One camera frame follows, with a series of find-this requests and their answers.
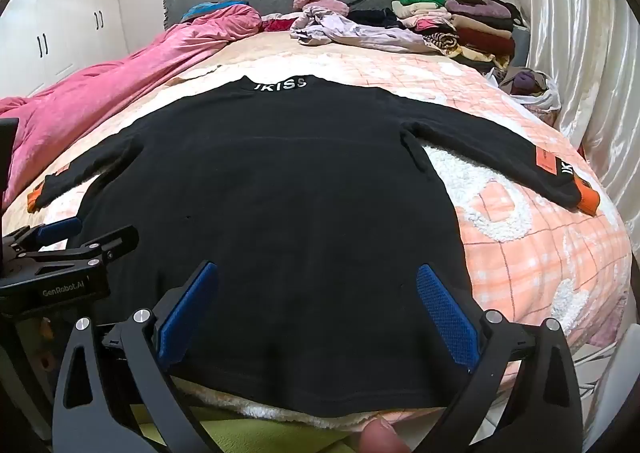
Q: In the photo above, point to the red cloth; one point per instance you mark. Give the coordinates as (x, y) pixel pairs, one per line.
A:
(277, 24)

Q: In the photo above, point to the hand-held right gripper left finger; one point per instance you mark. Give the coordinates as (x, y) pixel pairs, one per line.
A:
(187, 313)

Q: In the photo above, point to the black sweater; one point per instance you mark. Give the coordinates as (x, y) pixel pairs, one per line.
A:
(280, 213)

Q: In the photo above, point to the lilac garment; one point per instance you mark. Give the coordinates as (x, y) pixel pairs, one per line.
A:
(350, 33)

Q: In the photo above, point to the person's right hand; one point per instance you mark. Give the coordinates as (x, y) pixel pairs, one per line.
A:
(382, 440)

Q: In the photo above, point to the pink quilt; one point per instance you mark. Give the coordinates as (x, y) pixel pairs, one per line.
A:
(100, 83)

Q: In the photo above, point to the black folded garment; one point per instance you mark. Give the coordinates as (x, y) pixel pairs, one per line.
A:
(375, 15)

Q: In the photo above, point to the yellow green cloth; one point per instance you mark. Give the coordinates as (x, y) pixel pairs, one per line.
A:
(250, 433)

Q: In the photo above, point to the blue cloth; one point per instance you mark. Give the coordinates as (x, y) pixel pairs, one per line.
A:
(210, 8)

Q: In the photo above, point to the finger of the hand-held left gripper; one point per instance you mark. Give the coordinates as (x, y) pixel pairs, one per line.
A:
(112, 239)
(60, 229)

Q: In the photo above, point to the stack of folded clothes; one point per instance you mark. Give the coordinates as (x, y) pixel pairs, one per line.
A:
(480, 28)

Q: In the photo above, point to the white satin curtain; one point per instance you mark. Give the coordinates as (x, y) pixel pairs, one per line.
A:
(575, 58)

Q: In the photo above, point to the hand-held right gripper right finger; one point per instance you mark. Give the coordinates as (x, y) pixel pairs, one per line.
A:
(447, 318)

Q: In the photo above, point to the pale pink fuzzy garment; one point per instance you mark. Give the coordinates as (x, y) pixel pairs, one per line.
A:
(332, 7)

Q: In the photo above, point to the purple cloth bundle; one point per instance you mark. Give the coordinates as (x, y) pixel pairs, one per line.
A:
(530, 83)

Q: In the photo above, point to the white wardrobe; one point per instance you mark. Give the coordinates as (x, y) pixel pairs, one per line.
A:
(65, 8)

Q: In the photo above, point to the orange white plaid blanket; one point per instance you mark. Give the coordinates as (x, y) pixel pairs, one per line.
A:
(525, 253)

